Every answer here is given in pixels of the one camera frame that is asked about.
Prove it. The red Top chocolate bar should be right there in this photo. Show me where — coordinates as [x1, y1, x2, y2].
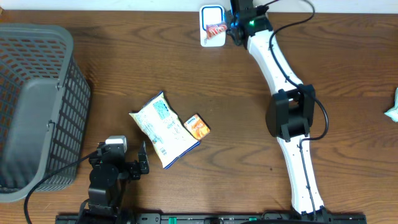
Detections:
[205, 22, 228, 40]

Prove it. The white printed refill pouch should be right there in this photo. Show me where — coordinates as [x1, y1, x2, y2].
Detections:
[129, 91, 200, 169]

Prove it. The small orange tissue pack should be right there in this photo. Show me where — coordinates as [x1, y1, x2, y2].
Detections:
[184, 114, 210, 141]

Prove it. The light blue wipes packet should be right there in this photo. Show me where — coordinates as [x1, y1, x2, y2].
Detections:
[384, 88, 398, 123]

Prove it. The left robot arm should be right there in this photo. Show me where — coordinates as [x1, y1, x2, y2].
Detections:
[76, 142, 149, 223]

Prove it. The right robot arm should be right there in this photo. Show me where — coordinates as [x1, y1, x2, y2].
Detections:
[226, 0, 323, 222]

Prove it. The white barcode scanner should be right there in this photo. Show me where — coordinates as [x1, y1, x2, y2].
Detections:
[199, 4, 226, 47]

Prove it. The grey plastic mesh basket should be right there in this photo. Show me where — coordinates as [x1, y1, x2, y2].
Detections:
[1, 23, 91, 203]

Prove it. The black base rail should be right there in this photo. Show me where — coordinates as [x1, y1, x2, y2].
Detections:
[55, 212, 368, 224]

